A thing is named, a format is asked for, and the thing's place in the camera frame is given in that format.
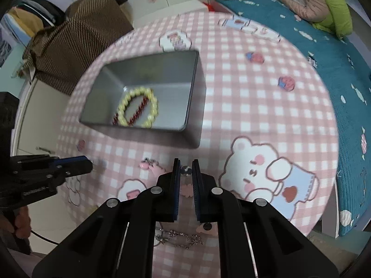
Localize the dark red bead bracelet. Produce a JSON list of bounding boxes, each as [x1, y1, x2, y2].
[[112, 97, 150, 126]]

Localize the black cable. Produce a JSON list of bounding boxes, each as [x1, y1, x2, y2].
[[30, 230, 58, 245]]

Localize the person's left hand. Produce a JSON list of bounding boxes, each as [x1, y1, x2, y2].
[[0, 205, 32, 255]]

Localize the white drawer cabinet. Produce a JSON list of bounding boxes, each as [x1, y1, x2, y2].
[[12, 78, 73, 157]]

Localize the white bed frame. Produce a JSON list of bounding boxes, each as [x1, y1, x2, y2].
[[320, 185, 342, 238]]

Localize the pink charm trinkets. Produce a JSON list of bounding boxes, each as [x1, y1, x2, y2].
[[155, 228, 205, 250]]

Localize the brown striped cloth cover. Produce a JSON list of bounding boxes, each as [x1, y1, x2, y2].
[[12, 0, 135, 96]]

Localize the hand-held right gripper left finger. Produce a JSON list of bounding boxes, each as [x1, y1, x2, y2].
[[32, 158, 182, 278]]

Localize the green padded jacket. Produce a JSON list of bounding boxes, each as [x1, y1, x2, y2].
[[304, 0, 352, 38]]

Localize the white foam board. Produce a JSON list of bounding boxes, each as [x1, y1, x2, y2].
[[135, 0, 209, 31]]

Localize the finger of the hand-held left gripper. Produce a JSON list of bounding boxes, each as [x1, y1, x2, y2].
[[17, 161, 94, 193], [10, 154, 89, 168]]

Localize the bed with teal sheet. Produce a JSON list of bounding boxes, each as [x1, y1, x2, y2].
[[216, 0, 371, 236]]

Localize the pink charm with dark bead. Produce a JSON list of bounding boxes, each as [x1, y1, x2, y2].
[[195, 221, 218, 236]]

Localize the pile of folded clothes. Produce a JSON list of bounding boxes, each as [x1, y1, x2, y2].
[[6, 0, 67, 44]]

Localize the pink bow charm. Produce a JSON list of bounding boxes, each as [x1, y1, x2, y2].
[[139, 158, 166, 174]]

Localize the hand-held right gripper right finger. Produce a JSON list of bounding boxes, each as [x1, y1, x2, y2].
[[192, 159, 339, 278]]

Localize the round pink checkered table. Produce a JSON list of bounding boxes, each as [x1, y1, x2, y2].
[[55, 12, 339, 278]]

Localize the pink padded jacket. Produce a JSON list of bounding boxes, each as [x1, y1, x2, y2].
[[275, 0, 337, 25]]

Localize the silver metal tin box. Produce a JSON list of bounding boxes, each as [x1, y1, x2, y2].
[[79, 50, 207, 149]]

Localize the pale yellow bead bracelet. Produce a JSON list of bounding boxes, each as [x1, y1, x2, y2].
[[117, 88, 159, 128]]

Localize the red box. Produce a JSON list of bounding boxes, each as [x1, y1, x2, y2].
[[203, 1, 221, 13]]

